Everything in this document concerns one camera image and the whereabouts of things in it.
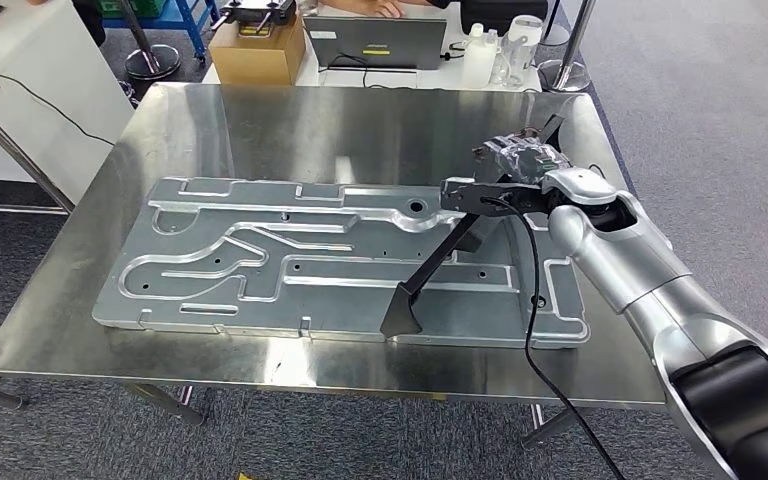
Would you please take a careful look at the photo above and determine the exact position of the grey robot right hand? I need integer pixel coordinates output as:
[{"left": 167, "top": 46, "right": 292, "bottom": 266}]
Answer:
[{"left": 473, "top": 134, "right": 574, "bottom": 190}]

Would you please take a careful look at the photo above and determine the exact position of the black plastic plate part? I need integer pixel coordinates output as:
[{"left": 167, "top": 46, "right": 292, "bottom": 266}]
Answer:
[{"left": 379, "top": 113, "right": 567, "bottom": 339}]

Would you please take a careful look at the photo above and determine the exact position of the chrome stanchion base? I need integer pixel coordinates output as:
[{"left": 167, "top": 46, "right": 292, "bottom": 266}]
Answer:
[
  {"left": 537, "top": 58, "right": 592, "bottom": 93},
  {"left": 124, "top": 44, "right": 182, "bottom": 82}
]

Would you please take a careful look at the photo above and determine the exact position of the white plastic bottle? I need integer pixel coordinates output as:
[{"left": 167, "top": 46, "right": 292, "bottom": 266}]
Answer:
[{"left": 461, "top": 23, "right": 498, "bottom": 91}]

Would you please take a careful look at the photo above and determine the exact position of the white desk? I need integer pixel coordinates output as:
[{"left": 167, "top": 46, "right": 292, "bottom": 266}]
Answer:
[{"left": 201, "top": 13, "right": 544, "bottom": 93}]

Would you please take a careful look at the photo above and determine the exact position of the chrome stanchion pole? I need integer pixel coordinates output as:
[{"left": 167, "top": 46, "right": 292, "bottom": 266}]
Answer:
[
  {"left": 118, "top": 0, "right": 160, "bottom": 68},
  {"left": 554, "top": 0, "right": 597, "bottom": 91}
]

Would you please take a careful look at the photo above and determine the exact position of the black case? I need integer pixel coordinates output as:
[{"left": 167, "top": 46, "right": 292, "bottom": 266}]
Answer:
[{"left": 460, "top": 0, "right": 550, "bottom": 36}]

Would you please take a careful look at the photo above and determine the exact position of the grey laptop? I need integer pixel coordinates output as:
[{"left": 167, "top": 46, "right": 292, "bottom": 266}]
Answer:
[{"left": 302, "top": 14, "right": 450, "bottom": 73}]

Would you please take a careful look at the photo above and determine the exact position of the person's hand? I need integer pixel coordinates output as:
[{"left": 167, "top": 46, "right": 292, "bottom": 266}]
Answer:
[{"left": 356, "top": 0, "right": 406, "bottom": 19}]

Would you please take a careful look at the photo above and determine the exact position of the grey stamped metal plate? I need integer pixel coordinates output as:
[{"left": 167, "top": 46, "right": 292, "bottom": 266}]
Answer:
[{"left": 91, "top": 175, "right": 592, "bottom": 350}]

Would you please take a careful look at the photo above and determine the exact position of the brown cardboard box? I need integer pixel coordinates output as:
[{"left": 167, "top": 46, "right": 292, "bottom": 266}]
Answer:
[{"left": 208, "top": 13, "right": 308, "bottom": 86}]

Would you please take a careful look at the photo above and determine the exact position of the blue metal cart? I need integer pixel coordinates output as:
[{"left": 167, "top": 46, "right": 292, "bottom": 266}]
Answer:
[{"left": 102, "top": 0, "right": 221, "bottom": 66}]

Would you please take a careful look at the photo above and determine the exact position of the green plastic crate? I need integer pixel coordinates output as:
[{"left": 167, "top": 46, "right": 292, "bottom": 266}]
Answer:
[{"left": 95, "top": 0, "right": 167, "bottom": 19}]

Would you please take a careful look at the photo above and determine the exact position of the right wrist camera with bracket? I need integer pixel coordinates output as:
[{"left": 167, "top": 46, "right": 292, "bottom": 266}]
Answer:
[{"left": 440, "top": 176, "right": 551, "bottom": 219}]

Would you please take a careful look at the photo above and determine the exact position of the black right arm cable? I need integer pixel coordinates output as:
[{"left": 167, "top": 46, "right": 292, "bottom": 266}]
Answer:
[{"left": 481, "top": 196, "right": 627, "bottom": 480}]

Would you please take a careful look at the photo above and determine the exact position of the thin black wire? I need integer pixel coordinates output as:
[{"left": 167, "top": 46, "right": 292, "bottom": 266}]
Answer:
[{"left": 0, "top": 33, "right": 117, "bottom": 147}]

